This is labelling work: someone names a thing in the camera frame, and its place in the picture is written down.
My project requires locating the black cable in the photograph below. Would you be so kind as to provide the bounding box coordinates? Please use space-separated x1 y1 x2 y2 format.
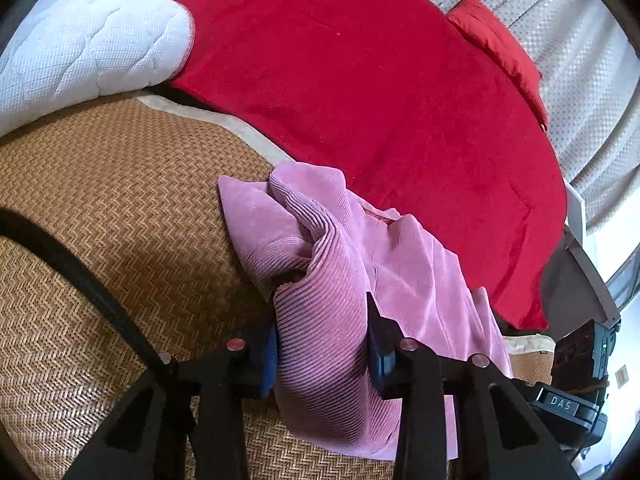
0 206 174 380

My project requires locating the woven bamboo seat mat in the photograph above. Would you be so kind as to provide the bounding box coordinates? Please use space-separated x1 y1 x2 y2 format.
0 90 558 480

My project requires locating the red cushion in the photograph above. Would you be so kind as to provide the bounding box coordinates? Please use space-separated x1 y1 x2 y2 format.
446 0 549 131

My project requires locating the red blanket on sofa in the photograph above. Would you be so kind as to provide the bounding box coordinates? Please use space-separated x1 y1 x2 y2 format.
172 0 566 330

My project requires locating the dark wooden side table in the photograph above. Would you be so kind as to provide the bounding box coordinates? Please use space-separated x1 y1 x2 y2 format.
539 179 623 340

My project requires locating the beige dotted curtain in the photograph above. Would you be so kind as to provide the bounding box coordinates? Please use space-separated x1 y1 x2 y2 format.
431 0 639 233

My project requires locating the white quilted pad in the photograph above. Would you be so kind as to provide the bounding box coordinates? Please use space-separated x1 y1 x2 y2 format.
1 0 195 133

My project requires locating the pink corduroy jacket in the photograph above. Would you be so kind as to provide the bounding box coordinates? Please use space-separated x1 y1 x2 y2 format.
218 162 511 460

